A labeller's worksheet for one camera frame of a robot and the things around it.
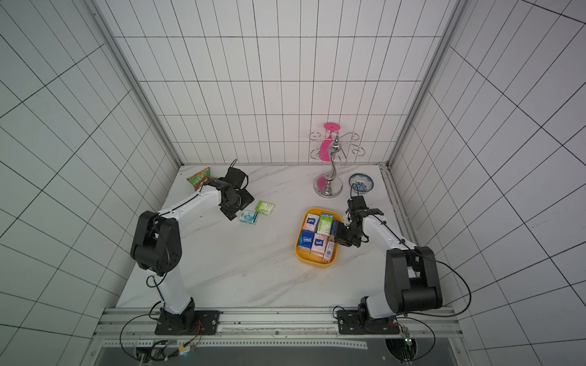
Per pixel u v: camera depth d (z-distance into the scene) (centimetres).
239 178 76
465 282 42
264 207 100
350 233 75
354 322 73
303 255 85
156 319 72
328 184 110
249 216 97
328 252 84
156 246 49
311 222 92
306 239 86
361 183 110
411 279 43
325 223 88
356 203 72
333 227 89
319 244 85
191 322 68
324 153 112
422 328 73
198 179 107
